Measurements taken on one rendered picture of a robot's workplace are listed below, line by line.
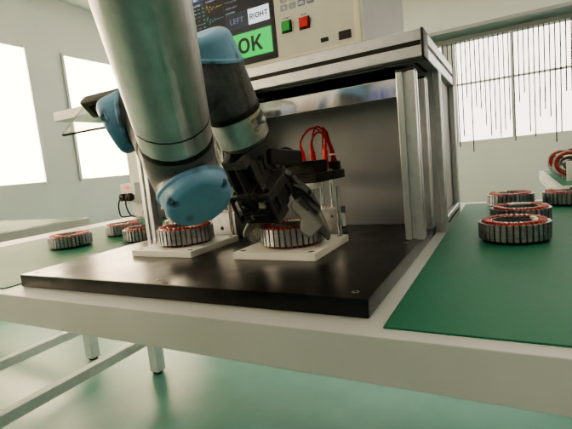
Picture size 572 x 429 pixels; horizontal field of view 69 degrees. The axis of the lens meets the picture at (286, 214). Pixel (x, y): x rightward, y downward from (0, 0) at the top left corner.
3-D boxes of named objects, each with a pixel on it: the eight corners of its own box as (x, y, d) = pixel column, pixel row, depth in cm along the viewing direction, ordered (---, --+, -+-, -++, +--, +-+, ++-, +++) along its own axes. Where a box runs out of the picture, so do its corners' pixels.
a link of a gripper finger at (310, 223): (319, 259, 65) (276, 221, 63) (330, 234, 69) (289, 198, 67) (332, 251, 63) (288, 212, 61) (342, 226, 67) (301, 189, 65)
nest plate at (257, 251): (315, 261, 62) (315, 253, 62) (233, 259, 69) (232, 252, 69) (349, 240, 75) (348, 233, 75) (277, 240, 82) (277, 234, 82)
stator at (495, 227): (479, 246, 70) (478, 224, 69) (478, 233, 80) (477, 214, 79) (557, 245, 65) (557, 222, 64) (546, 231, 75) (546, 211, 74)
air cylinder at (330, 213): (338, 236, 81) (335, 208, 80) (304, 236, 84) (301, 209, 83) (346, 231, 85) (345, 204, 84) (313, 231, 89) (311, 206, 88)
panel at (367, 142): (440, 223, 84) (432, 71, 80) (190, 227, 115) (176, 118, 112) (441, 221, 85) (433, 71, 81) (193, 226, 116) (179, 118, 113)
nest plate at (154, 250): (191, 258, 73) (190, 251, 73) (132, 256, 81) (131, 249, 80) (239, 240, 86) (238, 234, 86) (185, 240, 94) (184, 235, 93)
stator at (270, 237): (308, 250, 64) (306, 226, 64) (248, 249, 70) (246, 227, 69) (334, 236, 74) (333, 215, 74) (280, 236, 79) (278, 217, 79)
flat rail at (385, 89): (407, 94, 68) (405, 76, 68) (140, 139, 98) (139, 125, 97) (408, 95, 69) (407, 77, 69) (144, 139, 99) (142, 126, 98)
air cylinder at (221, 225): (237, 236, 92) (233, 212, 91) (209, 236, 96) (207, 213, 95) (248, 231, 97) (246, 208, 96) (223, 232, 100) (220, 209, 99)
